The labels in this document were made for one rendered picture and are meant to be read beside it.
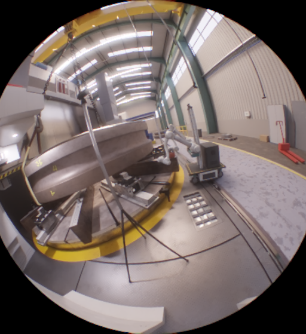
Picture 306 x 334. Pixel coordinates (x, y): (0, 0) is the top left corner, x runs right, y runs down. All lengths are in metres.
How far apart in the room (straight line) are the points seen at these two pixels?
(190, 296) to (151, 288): 0.43
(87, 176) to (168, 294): 2.08
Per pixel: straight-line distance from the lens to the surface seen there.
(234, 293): 1.52
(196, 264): 1.52
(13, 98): 1.77
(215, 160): 2.71
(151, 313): 1.42
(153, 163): 2.87
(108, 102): 7.13
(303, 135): 6.65
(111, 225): 1.86
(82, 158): 2.17
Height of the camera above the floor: 1.45
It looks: 18 degrees down
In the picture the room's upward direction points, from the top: 15 degrees counter-clockwise
